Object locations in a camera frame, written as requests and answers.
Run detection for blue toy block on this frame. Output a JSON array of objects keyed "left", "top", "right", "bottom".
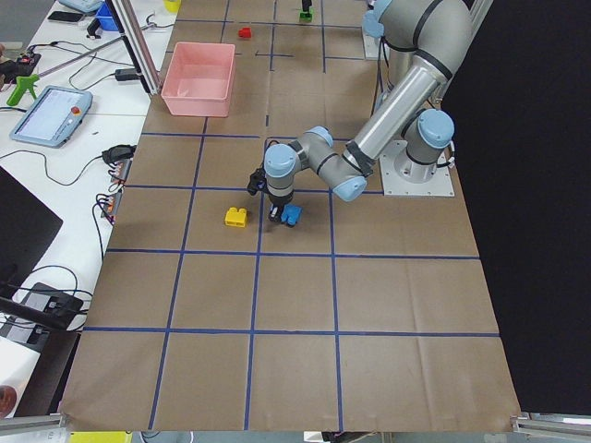
[{"left": 281, "top": 204, "right": 302, "bottom": 227}]

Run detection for yellow toy block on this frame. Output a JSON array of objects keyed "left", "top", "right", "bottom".
[{"left": 224, "top": 207, "right": 247, "bottom": 228}]

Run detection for green toy block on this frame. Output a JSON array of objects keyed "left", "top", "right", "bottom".
[{"left": 299, "top": 11, "right": 313, "bottom": 22}]

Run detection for red toy block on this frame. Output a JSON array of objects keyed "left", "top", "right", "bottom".
[{"left": 238, "top": 27, "right": 252, "bottom": 39}]

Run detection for teach pendant tablet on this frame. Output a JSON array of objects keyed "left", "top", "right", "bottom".
[{"left": 9, "top": 86, "right": 93, "bottom": 148}]

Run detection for green handled grabber tool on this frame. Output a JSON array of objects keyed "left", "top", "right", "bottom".
[{"left": 6, "top": 74, "right": 40, "bottom": 106}]

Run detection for blue plastic bin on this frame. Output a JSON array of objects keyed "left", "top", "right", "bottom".
[{"left": 95, "top": 1, "right": 118, "bottom": 31}]

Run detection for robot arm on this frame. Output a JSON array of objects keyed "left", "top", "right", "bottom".
[{"left": 247, "top": 1, "right": 472, "bottom": 223}]

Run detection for black power adapter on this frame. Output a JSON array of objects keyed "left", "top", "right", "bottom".
[{"left": 114, "top": 68, "right": 139, "bottom": 82}]

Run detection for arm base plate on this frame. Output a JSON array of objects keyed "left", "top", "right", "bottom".
[
  {"left": 362, "top": 33, "right": 380, "bottom": 60},
  {"left": 379, "top": 140, "right": 455, "bottom": 198}
]

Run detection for aluminium frame post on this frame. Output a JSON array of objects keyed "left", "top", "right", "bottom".
[{"left": 105, "top": 0, "right": 161, "bottom": 96}]

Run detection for pink plastic box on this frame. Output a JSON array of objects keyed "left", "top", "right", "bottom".
[{"left": 161, "top": 42, "right": 235, "bottom": 117}]

